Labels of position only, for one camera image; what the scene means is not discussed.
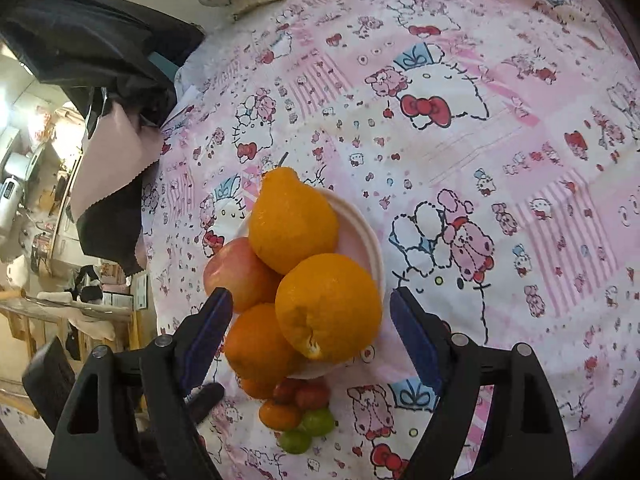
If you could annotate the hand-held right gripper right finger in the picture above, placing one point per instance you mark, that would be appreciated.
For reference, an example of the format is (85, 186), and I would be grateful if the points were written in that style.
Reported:
(415, 335)

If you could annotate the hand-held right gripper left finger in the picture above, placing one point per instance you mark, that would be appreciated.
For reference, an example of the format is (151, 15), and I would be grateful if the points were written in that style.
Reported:
(207, 332)

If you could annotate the medium orange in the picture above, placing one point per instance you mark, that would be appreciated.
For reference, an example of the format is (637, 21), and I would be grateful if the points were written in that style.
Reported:
(257, 342)

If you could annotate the red apple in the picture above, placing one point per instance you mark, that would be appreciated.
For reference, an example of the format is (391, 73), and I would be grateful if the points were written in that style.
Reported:
(240, 275)

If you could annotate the large round orange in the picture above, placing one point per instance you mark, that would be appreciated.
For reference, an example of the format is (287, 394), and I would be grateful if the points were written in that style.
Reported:
(327, 305)

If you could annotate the white plate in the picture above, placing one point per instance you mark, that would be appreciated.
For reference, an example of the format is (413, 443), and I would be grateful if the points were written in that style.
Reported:
(357, 245)

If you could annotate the large orange with knob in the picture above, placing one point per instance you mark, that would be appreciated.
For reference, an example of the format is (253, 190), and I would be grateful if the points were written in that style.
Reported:
(292, 222)

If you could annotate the small orange mandarin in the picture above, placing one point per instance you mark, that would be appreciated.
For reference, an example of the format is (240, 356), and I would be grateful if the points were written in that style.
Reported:
(257, 388)
(279, 415)

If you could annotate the small red tomato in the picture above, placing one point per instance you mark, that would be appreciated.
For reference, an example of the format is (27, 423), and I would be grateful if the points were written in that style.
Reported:
(287, 391)
(312, 394)

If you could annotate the small green fruit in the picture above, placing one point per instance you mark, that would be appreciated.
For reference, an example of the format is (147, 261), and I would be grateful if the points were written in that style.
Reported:
(295, 441)
(318, 421)

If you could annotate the pink cartoon printed blanket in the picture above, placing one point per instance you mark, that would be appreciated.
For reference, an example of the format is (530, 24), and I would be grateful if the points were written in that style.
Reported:
(450, 160)

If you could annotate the pink cloth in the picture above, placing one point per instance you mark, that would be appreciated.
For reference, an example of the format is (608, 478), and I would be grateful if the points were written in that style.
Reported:
(117, 160)

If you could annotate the white kitchen appliance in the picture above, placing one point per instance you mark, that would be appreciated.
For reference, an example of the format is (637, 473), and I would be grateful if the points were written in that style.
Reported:
(11, 190)

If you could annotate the black jacket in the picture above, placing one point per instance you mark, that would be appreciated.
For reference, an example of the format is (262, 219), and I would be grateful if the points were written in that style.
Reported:
(95, 50)

